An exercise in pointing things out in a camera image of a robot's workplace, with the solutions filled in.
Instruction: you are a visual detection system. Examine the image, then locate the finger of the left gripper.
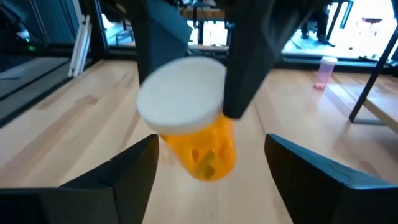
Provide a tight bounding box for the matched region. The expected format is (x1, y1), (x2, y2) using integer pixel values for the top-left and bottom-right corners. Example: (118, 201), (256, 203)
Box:
(222, 0), (315, 119)
(124, 0), (193, 85)

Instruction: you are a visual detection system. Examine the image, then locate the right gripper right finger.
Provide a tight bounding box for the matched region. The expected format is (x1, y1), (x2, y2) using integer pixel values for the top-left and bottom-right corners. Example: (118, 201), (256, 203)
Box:
(264, 134), (354, 224)

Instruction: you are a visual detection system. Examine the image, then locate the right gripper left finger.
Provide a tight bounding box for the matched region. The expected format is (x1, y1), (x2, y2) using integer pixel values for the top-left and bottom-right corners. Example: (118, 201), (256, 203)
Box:
(62, 134), (160, 224)

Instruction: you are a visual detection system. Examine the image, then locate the large orange medicine bottle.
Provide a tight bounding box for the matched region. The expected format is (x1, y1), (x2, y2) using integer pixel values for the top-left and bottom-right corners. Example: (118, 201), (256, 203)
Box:
(136, 55), (238, 182)

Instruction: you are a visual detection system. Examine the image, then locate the pink medicine bottle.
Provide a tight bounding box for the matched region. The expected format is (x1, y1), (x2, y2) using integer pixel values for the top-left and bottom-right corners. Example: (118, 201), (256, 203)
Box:
(313, 55), (339, 91)

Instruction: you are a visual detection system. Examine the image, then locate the person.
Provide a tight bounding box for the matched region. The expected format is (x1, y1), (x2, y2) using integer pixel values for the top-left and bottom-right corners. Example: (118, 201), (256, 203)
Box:
(300, 9), (336, 47)

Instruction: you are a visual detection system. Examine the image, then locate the white metal bar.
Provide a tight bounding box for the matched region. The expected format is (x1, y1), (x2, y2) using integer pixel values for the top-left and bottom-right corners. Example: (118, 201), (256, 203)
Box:
(67, 14), (93, 78)

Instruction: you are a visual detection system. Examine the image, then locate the black device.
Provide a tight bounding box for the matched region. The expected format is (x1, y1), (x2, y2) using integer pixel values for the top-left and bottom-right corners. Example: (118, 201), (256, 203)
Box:
(0, 0), (78, 60)

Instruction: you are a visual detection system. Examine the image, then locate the wooden shelf black metal frame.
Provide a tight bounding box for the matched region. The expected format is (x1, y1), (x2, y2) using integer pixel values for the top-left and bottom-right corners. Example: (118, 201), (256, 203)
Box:
(348, 27), (398, 134)

